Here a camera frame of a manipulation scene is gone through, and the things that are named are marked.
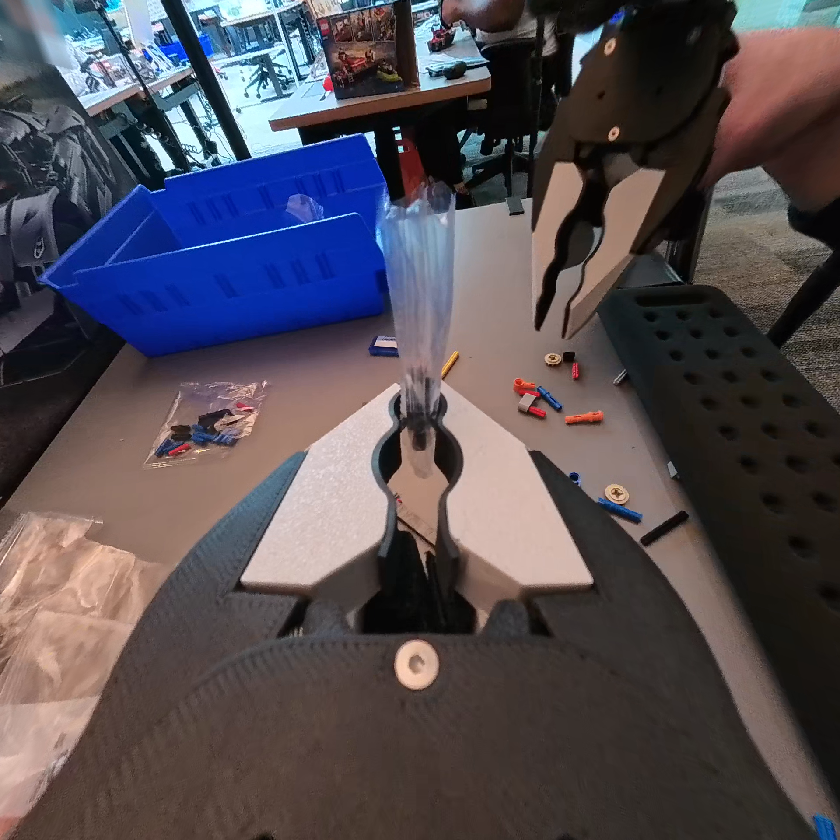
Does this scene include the colourful lego box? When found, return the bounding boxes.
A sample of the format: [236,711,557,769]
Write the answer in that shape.
[317,0,421,101]

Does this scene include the pile of lego part bags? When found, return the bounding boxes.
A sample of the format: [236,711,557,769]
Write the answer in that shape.
[0,512,168,840]

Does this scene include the cluttered workbench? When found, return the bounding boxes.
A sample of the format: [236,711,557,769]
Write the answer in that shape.
[72,59,204,165]

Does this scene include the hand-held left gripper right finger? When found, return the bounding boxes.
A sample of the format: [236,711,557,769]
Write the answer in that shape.
[437,386,595,631]

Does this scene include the scattered loose lego pieces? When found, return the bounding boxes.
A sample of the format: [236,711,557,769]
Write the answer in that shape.
[512,351,691,547]

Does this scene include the small clear lego bag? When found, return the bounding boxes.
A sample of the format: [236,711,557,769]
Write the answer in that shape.
[377,184,458,475]

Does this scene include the small bag of lego pieces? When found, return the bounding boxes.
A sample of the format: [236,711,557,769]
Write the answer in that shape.
[142,379,270,471]

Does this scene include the person's right hand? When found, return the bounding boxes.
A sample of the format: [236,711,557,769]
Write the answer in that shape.
[701,29,840,212]

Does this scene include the wooden-edged work table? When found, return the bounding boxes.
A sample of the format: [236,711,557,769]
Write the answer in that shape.
[268,29,493,198]

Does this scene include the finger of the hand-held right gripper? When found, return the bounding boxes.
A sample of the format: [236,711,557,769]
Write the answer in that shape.
[562,153,668,340]
[530,159,586,332]

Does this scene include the black perforated office chair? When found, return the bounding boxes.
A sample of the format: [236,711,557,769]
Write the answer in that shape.
[597,190,840,788]

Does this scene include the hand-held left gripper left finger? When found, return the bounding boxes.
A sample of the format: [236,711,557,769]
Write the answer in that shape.
[239,385,404,632]

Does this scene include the blue plastic storage bin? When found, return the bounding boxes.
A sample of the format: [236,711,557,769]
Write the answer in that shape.
[38,133,389,360]

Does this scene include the black lego set box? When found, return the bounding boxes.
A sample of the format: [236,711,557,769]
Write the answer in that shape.
[0,66,168,500]

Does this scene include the black metal post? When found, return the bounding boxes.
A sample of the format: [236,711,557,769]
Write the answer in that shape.
[161,0,255,161]

